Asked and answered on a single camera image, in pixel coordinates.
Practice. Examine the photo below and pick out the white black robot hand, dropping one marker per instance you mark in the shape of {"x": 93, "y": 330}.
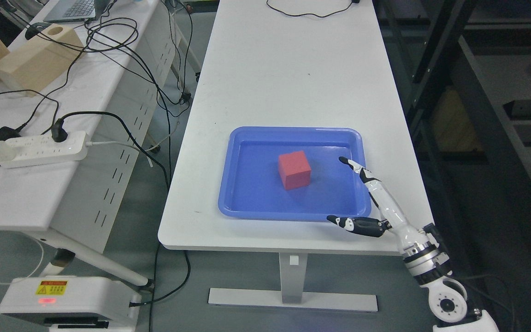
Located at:
{"x": 393, "y": 218}

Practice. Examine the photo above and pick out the white floor device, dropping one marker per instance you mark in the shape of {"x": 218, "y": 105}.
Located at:
{"x": 73, "y": 304}

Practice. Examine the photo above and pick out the grey laptop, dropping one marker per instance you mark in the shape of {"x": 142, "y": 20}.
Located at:
{"x": 66, "y": 11}

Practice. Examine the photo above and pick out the black metal shelf right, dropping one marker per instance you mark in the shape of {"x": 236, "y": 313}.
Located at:
{"x": 463, "y": 71}

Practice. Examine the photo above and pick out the blue plastic tray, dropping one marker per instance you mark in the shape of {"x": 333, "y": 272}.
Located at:
{"x": 251, "y": 187}

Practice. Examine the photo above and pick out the pink foam block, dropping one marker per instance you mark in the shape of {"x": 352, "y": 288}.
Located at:
{"x": 294, "y": 170}

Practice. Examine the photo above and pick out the white folding table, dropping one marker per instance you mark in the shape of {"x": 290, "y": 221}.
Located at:
{"x": 110, "y": 94}

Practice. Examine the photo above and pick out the white power strip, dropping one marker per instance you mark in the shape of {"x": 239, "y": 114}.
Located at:
{"x": 42, "y": 150}

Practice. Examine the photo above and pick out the white desk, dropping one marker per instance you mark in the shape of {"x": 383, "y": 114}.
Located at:
{"x": 285, "y": 90}

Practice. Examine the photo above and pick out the wooden box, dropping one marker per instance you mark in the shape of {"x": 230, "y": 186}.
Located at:
{"x": 35, "y": 64}

